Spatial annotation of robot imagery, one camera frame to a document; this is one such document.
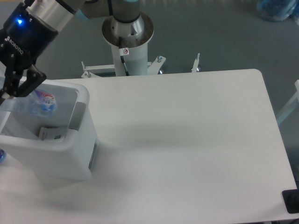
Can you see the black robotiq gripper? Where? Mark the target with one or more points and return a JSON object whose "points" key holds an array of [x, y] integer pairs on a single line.
{"points": [[23, 39]]}

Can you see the clear crushed water bottle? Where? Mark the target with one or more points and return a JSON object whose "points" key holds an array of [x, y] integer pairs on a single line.
{"points": [[38, 102]]}

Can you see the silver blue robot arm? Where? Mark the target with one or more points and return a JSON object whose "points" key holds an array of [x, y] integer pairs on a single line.
{"points": [[57, 13]]}

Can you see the paper trash inside can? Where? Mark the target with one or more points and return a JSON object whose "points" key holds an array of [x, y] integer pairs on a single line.
{"points": [[55, 134]]}

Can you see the white open trash can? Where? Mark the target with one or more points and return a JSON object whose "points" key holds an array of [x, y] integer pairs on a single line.
{"points": [[71, 158]]}

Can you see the blue plastic bag on floor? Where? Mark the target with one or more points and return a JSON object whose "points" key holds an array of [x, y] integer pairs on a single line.
{"points": [[275, 10]]}

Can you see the white furniture at right edge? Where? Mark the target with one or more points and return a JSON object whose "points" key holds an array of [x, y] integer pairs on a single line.
{"points": [[290, 106]]}

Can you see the black device at table edge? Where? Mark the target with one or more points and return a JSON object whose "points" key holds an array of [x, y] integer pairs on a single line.
{"points": [[291, 200]]}

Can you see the white pedestal base frame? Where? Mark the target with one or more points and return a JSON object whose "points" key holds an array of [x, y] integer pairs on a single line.
{"points": [[124, 67]]}

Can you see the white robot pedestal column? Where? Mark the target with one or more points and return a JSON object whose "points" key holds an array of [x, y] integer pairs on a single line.
{"points": [[128, 39]]}

